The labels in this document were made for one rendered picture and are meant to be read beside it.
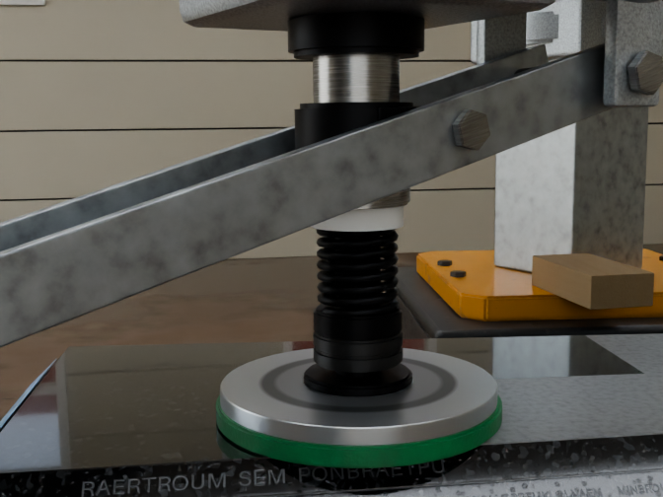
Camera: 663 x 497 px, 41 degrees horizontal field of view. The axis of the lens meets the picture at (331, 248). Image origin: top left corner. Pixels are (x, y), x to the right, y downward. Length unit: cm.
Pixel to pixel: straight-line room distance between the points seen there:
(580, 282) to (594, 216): 25
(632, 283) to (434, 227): 580
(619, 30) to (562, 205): 87
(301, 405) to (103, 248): 19
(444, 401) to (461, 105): 21
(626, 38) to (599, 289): 67
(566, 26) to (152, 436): 105
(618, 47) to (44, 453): 51
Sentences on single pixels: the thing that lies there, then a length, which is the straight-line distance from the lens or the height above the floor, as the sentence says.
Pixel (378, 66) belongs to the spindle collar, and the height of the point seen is 109.
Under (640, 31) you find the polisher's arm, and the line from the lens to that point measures 73.
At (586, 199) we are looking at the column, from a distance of 157.
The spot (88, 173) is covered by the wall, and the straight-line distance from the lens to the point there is 683.
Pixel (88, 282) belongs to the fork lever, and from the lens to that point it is 54.
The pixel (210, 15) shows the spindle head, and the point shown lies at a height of 113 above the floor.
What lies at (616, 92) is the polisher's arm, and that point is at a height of 107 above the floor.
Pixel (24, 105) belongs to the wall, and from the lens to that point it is 687.
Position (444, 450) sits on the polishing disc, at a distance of 62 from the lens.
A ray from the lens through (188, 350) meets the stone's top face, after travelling 91.
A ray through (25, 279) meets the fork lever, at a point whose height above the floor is 97.
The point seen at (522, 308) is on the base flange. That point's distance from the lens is 142.
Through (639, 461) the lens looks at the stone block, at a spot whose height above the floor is 81.
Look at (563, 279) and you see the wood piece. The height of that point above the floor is 81.
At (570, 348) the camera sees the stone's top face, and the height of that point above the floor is 83.
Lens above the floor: 106
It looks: 8 degrees down
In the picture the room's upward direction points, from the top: 1 degrees counter-clockwise
